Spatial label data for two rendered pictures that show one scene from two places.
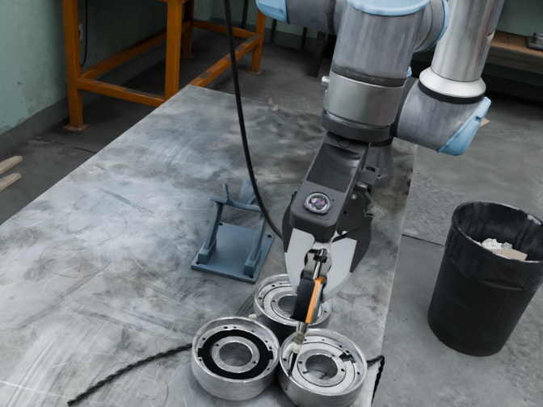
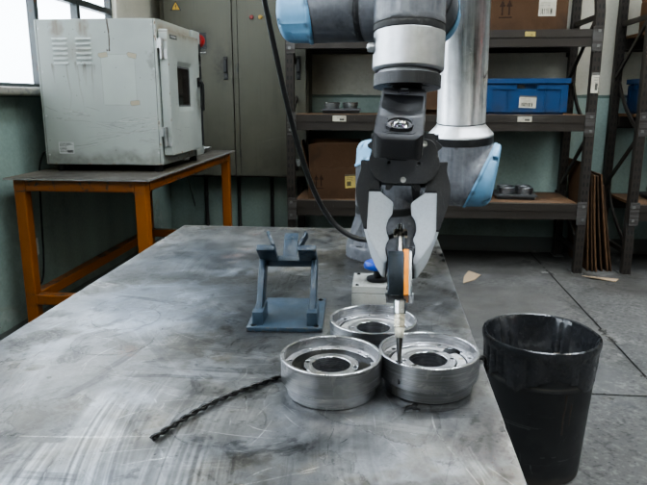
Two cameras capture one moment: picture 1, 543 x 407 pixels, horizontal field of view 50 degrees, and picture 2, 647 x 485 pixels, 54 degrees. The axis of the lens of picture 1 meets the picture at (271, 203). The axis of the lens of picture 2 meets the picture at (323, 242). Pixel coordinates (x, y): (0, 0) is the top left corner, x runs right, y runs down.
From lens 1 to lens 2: 0.29 m
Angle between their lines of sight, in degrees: 20
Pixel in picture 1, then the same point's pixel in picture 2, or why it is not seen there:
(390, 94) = (437, 34)
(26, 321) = (73, 391)
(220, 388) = (326, 390)
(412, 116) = not seen: hidden behind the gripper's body
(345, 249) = (427, 206)
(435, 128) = (456, 177)
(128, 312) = (192, 368)
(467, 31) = (464, 76)
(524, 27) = not seen: hidden behind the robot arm
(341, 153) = (404, 97)
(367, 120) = (422, 61)
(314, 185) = (390, 116)
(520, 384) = not seen: outside the picture
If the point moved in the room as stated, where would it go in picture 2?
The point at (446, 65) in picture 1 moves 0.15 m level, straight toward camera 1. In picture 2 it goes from (452, 114) to (457, 115)
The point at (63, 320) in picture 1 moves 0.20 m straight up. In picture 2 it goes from (117, 384) to (103, 199)
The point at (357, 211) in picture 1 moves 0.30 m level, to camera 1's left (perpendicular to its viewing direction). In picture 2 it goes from (431, 158) to (127, 161)
